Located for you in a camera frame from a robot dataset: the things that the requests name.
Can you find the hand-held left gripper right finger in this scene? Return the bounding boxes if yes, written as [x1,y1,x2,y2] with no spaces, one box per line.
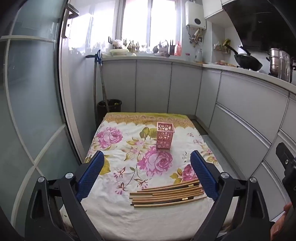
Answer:
[190,150,277,241]

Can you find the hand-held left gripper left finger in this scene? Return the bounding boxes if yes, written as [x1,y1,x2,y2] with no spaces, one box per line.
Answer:
[24,150,105,241]

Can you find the pile of wooden chopsticks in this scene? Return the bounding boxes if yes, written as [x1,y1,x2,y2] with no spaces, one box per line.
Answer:
[129,178,207,208]

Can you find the pink perforated utensil holder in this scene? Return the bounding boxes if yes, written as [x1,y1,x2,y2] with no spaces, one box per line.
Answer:
[156,122,174,151]

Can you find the person's right hand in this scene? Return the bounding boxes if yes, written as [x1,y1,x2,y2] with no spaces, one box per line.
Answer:
[270,202,296,241]

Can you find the floral printed tablecloth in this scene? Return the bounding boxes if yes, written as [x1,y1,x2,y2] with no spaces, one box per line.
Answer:
[60,112,234,241]

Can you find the black trash bin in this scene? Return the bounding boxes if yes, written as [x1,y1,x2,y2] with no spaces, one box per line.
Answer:
[97,99,122,127]

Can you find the grey lower kitchen cabinets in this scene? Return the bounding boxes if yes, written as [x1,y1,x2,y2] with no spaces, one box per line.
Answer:
[101,59,296,223]

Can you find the stainless steel steamer pot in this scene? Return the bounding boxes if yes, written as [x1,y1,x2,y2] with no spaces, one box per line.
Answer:
[266,47,295,83]

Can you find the sliding glass door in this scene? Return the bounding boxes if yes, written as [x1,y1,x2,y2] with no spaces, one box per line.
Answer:
[0,0,86,232]

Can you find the black wok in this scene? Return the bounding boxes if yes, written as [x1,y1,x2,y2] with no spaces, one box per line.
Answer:
[224,44,263,71]

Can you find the plates of food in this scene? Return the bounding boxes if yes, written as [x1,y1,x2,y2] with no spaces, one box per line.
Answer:
[216,60,237,68]

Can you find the white thermos kettle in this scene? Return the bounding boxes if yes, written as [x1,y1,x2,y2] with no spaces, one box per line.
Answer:
[194,48,204,63]

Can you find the white lidded food container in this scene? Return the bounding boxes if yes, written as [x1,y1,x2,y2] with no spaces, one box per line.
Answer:
[109,48,129,57]

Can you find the white kitchen countertop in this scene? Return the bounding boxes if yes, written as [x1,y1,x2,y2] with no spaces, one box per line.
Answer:
[101,54,296,95]

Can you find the water heater pipes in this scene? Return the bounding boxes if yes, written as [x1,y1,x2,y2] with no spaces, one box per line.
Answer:
[187,25,204,48]

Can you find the black range hood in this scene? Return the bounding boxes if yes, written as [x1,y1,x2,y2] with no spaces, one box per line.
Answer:
[221,0,286,52]

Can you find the white gas water heater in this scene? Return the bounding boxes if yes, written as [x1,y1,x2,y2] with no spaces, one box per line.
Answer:
[185,0,207,30]

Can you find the kitchen window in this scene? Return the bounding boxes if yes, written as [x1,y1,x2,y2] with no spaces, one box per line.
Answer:
[69,0,184,54]

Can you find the white upper cabinet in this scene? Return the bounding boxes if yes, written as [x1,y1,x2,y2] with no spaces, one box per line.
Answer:
[202,0,226,24]

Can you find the grey mop handle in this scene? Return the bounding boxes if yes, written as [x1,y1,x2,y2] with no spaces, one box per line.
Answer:
[92,54,99,131]

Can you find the wooden broom handle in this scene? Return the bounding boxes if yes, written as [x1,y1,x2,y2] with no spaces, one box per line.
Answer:
[99,62,114,113]

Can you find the wall spice rack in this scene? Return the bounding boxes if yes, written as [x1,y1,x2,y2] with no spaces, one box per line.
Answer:
[213,38,232,55]

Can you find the wire basket with handle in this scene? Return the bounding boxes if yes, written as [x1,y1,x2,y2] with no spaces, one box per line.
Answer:
[158,40,169,56]

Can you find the metal door handle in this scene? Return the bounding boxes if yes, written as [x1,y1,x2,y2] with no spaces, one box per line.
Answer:
[62,4,80,39]

